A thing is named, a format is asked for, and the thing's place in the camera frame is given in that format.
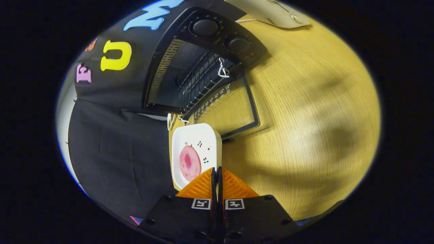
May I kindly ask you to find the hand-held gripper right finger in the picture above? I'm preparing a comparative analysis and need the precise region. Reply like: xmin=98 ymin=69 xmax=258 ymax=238
xmin=217 ymin=166 xmax=302 ymax=243

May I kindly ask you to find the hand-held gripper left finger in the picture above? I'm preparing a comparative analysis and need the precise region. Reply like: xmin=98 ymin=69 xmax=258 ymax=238
xmin=139 ymin=167 xmax=219 ymax=243

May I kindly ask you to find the pink meat slice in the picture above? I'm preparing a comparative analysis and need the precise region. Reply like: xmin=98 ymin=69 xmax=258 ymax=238
xmin=179 ymin=145 xmax=202 ymax=182

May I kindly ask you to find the white rectangular food plate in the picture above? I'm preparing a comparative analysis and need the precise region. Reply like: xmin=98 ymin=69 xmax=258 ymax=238
xmin=171 ymin=123 xmax=222 ymax=190

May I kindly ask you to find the black toaster oven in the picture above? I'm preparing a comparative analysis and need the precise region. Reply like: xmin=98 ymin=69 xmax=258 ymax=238
xmin=141 ymin=7 xmax=268 ymax=140

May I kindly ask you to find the white toaster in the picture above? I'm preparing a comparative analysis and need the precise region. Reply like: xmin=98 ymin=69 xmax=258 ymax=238
xmin=225 ymin=0 xmax=311 ymax=29

